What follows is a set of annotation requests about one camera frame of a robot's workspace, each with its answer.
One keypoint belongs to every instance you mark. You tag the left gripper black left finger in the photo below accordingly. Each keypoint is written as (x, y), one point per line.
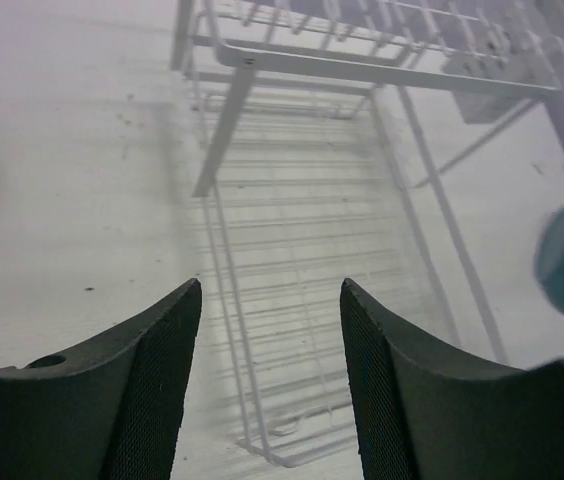
(110, 407)

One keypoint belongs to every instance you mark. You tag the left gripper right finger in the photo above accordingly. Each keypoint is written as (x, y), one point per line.
(425, 409)

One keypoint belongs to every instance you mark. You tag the grey cutlery holder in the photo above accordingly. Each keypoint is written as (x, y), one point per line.
(497, 56)

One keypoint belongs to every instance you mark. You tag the white wire dish rack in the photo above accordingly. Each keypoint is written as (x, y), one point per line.
(326, 144)

